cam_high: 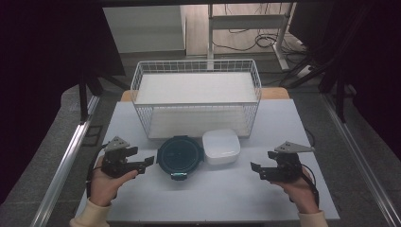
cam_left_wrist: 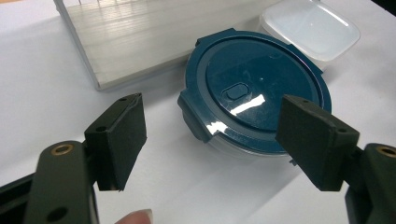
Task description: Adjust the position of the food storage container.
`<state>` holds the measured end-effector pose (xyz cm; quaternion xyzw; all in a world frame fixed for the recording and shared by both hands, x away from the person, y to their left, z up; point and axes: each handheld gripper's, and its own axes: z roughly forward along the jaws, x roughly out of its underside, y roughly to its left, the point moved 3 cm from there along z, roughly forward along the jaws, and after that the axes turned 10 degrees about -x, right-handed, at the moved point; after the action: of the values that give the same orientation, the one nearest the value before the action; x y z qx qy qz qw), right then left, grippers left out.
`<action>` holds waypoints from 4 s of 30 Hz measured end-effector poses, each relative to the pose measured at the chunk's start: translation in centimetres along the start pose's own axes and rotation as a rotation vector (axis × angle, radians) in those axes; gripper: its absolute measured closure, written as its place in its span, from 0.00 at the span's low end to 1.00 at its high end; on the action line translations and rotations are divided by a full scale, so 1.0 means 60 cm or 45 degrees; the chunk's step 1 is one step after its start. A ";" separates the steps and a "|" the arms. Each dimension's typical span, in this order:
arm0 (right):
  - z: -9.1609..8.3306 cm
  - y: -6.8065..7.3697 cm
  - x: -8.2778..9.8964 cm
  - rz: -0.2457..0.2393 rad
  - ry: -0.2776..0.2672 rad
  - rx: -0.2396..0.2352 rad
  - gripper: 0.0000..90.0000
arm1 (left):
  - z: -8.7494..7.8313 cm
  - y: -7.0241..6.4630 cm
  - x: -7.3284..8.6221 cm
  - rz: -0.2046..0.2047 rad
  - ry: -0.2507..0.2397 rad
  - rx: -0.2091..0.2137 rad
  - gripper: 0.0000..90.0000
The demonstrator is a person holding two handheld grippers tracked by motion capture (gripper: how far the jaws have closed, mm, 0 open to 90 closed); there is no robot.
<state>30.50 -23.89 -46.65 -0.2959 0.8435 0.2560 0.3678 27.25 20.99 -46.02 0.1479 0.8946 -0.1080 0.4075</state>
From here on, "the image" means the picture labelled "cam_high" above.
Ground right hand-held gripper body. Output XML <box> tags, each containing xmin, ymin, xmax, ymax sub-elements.
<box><xmin>269</xmin><ymin>141</ymin><xmax>316</xmax><ymax>183</ymax></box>

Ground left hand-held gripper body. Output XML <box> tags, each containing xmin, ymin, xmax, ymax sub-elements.
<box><xmin>100</xmin><ymin>135</ymin><xmax>140</xmax><ymax>178</ymax></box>

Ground round container with dark lid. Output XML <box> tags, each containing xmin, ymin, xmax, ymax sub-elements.
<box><xmin>156</xmin><ymin>135</ymin><xmax>205</xmax><ymax>182</ymax></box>

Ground white square container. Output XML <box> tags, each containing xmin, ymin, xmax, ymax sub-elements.
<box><xmin>201</xmin><ymin>128</ymin><xmax>241</xmax><ymax>166</ymax></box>

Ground white wire rack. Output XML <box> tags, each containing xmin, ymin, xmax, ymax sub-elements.
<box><xmin>130</xmin><ymin>59</ymin><xmax>263</xmax><ymax>140</ymax></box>

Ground person's left hand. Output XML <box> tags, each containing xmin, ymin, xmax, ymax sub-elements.
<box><xmin>89</xmin><ymin>155</ymin><xmax>139</xmax><ymax>207</ymax></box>

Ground person's right hand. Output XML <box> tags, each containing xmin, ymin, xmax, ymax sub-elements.
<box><xmin>272</xmin><ymin>166</ymin><xmax>320</xmax><ymax>215</ymax></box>

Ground dark floor grate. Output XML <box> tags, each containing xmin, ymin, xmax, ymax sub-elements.
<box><xmin>82</xmin><ymin>125</ymin><xmax>104</xmax><ymax>148</ymax></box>

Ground wooden table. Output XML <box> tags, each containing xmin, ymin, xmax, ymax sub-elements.
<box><xmin>120</xmin><ymin>87</ymin><xmax>290</xmax><ymax>102</ymax></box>

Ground black metal stand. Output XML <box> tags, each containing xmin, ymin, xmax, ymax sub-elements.
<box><xmin>78</xmin><ymin>75</ymin><xmax>103</xmax><ymax>125</ymax></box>
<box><xmin>319</xmin><ymin>70</ymin><xmax>348</xmax><ymax>124</ymax></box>

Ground white power strip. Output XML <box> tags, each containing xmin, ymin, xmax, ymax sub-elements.
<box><xmin>296</xmin><ymin>64</ymin><xmax>314</xmax><ymax>79</ymax></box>

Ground white cabinet panel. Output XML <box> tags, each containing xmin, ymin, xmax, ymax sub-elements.
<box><xmin>103</xmin><ymin>5</ymin><xmax>186</xmax><ymax>54</ymax></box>

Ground black curtain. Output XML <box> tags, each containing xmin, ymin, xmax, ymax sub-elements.
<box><xmin>0</xmin><ymin>0</ymin><xmax>126</xmax><ymax>202</ymax></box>
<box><xmin>288</xmin><ymin>0</ymin><xmax>401</xmax><ymax>160</ymax></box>

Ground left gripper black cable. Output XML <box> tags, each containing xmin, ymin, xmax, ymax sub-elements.
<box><xmin>86</xmin><ymin>143</ymin><xmax>109</xmax><ymax>200</ymax></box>

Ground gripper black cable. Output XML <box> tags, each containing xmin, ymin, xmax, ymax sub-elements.
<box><xmin>299</xmin><ymin>163</ymin><xmax>321</xmax><ymax>209</ymax></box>
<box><xmin>86</xmin><ymin>143</ymin><xmax>109</xmax><ymax>200</ymax></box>

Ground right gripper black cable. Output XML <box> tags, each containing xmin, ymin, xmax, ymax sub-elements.
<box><xmin>299</xmin><ymin>163</ymin><xmax>321</xmax><ymax>209</ymax></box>

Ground thin black cable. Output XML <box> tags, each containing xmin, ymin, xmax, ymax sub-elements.
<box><xmin>304</xmin><ymin>127</ymin><xmax>316</xmax><ymax>148</ymax></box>

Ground aluminium rail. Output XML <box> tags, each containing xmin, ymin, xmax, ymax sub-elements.
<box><xmin>29</xmin><ymin>96</ymin><xmax>101</xmax><ymax>227</ymax></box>
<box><xmin>320</xmin><ymin>93</ymin><xmax>401</xmax><ymax>227</ymax></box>

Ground black floor cables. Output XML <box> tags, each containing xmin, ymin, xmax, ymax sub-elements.
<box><xmin>212</xmin><ymin>3</ymin><xmax>308</xmax><ymax>55</ymax></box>

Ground white desk frame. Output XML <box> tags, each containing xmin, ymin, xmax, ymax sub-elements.
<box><xmin>206</xmin><ymin>3</ymin><xmax>297</xmax><ymax>71</ymax></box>

